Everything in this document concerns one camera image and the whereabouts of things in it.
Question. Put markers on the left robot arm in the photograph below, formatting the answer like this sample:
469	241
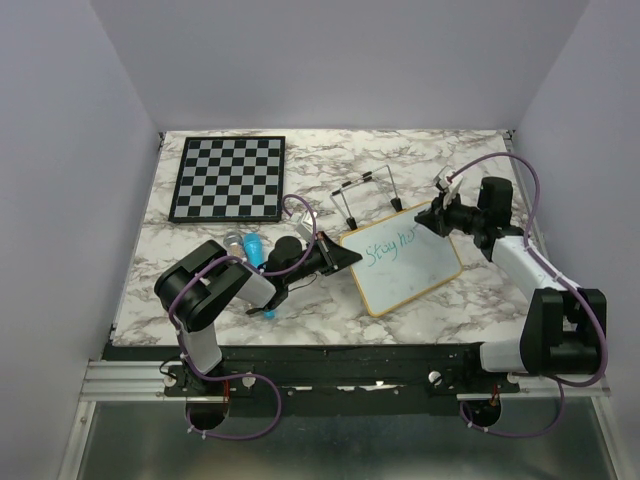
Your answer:
198	288

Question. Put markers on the yellow framed whiteboard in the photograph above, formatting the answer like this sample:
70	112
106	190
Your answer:
401	260

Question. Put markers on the blue toy microphone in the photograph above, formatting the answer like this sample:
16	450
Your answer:
252	250

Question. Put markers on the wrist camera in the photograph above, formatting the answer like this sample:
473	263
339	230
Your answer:
448	183
304	225

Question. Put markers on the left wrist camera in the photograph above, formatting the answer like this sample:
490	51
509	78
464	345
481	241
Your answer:
304	225

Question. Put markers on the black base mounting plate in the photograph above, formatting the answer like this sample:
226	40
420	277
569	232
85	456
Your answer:
318	381

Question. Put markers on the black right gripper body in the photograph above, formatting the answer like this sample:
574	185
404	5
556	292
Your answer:
463	217

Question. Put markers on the aluminium rail frame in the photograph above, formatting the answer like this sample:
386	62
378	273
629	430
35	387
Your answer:
136	431

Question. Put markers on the black white chessboard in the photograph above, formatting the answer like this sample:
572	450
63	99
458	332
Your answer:
230	179

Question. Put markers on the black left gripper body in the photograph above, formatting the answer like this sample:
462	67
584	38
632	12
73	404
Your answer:
307	268

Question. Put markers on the wire whiteboard stand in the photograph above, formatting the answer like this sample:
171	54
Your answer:
371	184

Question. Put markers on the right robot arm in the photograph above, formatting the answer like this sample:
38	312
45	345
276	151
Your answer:
558	336

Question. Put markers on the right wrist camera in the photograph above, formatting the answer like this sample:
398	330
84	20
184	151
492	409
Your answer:
448	183

